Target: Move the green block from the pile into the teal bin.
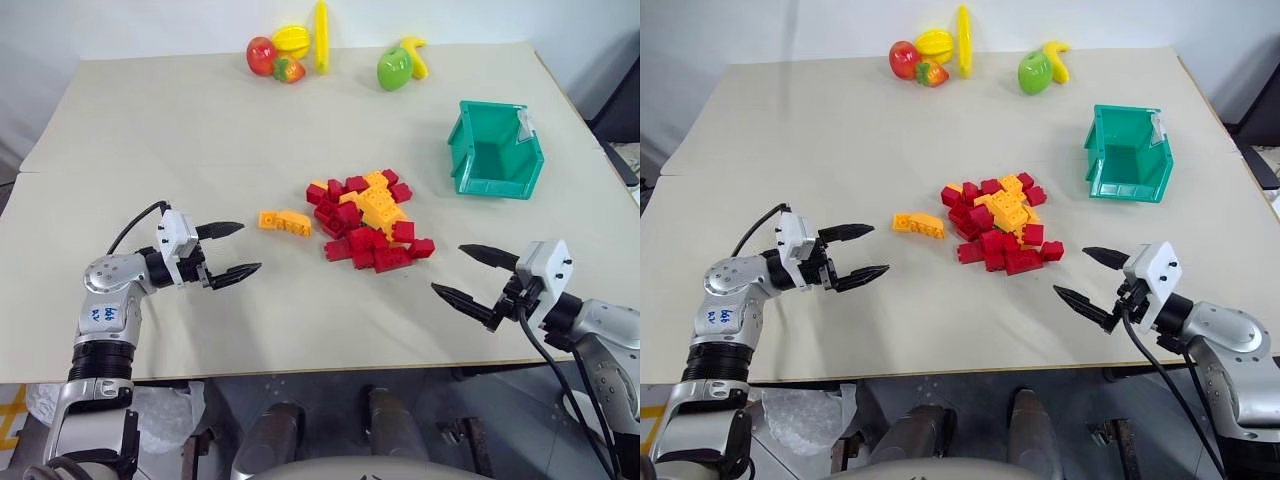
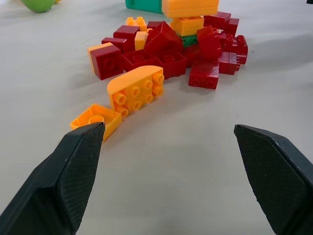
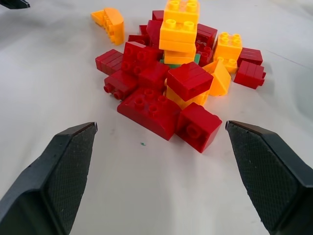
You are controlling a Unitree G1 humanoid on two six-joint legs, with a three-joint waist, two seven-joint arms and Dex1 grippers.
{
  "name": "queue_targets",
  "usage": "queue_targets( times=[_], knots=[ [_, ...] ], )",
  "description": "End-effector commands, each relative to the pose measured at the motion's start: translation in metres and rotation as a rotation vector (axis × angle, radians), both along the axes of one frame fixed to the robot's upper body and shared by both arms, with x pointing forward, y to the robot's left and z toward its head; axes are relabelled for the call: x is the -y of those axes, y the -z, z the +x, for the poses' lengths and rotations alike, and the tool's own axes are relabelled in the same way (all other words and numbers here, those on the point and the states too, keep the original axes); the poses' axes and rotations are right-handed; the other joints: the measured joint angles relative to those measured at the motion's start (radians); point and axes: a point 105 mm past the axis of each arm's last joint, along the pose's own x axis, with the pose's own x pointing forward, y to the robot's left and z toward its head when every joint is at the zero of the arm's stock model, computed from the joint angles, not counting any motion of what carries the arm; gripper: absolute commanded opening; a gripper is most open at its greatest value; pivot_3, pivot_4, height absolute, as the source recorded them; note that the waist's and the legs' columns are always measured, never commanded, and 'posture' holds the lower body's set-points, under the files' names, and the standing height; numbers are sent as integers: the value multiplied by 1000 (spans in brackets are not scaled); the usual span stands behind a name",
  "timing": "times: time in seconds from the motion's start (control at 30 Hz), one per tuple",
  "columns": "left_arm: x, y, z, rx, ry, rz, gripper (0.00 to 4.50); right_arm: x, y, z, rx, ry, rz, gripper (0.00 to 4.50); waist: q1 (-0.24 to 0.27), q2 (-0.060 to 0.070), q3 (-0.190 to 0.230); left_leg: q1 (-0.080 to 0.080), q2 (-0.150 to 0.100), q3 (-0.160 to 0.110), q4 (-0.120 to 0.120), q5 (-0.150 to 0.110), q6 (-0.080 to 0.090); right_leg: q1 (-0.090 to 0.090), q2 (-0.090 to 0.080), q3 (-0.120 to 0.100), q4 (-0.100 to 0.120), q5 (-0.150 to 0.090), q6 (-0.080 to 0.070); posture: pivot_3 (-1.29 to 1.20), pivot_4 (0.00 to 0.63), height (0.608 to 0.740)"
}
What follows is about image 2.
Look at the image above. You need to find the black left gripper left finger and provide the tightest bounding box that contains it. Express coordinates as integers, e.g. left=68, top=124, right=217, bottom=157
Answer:
left=0, top=122, right=106, bottom=235

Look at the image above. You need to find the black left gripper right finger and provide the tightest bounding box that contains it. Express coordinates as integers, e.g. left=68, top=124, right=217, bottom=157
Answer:
left=233, top=124, right=313, bottom=235

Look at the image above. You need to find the green base block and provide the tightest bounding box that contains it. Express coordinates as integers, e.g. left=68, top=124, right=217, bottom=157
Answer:
left=125, top=0, right=164, bottom=14

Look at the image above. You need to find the small orange square brick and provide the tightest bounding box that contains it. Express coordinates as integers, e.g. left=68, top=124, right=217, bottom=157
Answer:
left=69, top=103, right=123, bottom=142

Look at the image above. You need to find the red ribbed block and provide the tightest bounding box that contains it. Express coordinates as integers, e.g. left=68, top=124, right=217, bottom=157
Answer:
left=218, top=51, right=242, bottom=76
left=188, top=60, right=220, bottom=90

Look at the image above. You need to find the orange curved brick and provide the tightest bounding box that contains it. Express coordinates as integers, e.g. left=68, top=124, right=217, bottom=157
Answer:
left=107, top=65, right=165, bottom=118

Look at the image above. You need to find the red cube block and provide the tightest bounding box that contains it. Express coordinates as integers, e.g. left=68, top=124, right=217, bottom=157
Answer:
left=89, top=45, right=124, bottom=81

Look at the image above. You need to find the red studded block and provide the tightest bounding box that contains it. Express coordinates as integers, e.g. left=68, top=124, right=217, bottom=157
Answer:
left=223, top=34, right=249, bottom=65

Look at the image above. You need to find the red curved block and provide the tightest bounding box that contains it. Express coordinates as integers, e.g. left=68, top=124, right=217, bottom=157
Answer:
left=196, top=25, right=224, bottom=61

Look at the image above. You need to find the red hollow block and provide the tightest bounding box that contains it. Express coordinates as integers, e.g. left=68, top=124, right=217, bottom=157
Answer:
left=121, top=49, right=160, bottom=73
left=156, top=49, right=188, bottom=79

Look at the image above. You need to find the red rectangular block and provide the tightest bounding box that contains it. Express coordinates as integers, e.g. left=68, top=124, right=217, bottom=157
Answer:
left=223, top=18, right=240, bottom=37
left=203, top=11, right=232, bottom=30
left=101, top=37, right=131, bottom=54
left=146, top=21, right=164, bottom=32
left=112, top=24, right=141, bottom=40

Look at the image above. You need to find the green studded block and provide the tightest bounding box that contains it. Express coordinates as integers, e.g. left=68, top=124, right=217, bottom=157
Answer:
left=179, top=34, right=200, bottom=48

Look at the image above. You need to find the orange stacked block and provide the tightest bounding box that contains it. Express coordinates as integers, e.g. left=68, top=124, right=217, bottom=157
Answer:
left=170, top=15, right=205, bottom=37

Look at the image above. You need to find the green round object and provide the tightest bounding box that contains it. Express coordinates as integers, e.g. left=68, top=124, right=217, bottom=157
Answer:
left=20, top=0, right=56, bottom=13

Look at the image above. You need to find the large red slanted block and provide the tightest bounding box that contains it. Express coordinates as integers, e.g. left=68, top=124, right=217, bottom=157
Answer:
left=143, top=20, right=184, bottom=56

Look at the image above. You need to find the small orange studded block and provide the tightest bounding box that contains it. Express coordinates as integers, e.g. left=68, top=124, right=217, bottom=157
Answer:
left=125, top=16, right=148, bottom=32

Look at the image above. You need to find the orange brick tower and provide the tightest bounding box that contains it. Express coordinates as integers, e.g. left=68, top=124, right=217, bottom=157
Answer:
left=162, top=0, right=220, bottom=19

